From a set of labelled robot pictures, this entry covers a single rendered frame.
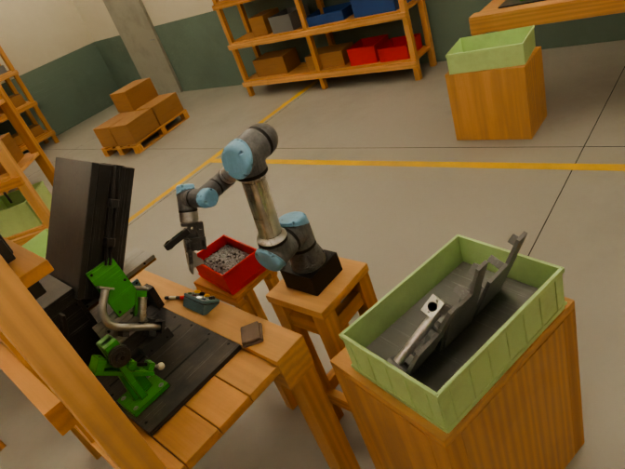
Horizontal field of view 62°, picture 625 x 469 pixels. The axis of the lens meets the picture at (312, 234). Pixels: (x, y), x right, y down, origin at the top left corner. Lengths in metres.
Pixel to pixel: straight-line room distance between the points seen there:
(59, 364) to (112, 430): 0.25
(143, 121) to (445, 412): 7.12
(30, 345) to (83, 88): 10.84
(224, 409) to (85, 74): 10.73
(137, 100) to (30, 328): 7.45
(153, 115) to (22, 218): 4.01
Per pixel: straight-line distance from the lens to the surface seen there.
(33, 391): 1.68
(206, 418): 1.82
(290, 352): 1.86
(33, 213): 4.68
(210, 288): 2.53
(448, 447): 1.65
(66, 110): 11.86
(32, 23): 11.86
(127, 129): 7.98
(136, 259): 2.35
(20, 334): 1.36
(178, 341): 2.15
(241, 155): 1.67
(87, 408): 1.50
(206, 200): 2.02
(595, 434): 2.58
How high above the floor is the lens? 2.11
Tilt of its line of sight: 30 degrees down
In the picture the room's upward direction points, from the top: 21 degrees counter-clockwise
